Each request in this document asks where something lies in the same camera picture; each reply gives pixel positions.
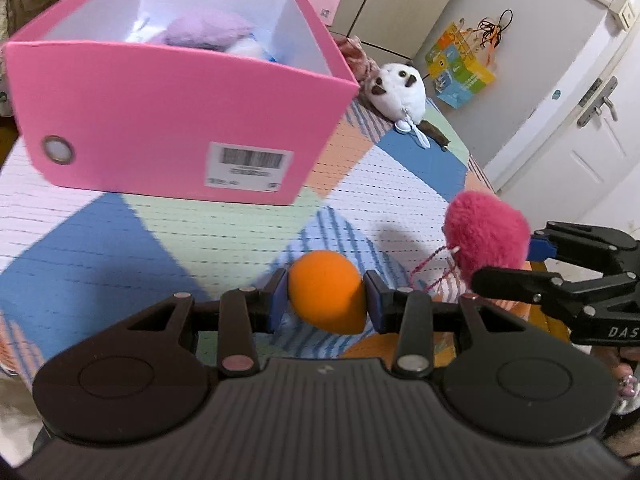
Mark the purple plush toy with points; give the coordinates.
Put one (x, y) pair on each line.
(210, 30)

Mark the orange foam ball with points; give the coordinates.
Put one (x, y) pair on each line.
(326, 291)

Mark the white plush toy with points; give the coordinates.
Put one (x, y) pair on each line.
(397, 92)

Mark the colourful gift bag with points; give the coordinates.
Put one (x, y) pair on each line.
(462, 61)

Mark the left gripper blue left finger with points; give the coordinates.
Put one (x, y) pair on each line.
(244, 312)

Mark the pink storage box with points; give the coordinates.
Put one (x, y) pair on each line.
(101, 107)

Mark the silver door handle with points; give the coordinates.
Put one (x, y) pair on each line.
(596, 100)

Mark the right hand with painted nails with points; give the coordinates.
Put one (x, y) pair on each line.
(623, 364)

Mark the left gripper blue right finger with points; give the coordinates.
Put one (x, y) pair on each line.
(407, 313)

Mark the white door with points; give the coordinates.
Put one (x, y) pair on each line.
(525, 133)

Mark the patchwork knitted table cloth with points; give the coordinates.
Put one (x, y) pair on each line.
(74, 262)

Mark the pink floral scrunchie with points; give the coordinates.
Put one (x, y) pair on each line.
(357, 59)

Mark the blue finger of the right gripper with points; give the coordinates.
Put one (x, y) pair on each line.
(596, 248)
(553, 293)

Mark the pink fluffy pompom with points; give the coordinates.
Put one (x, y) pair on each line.
(481, 231)

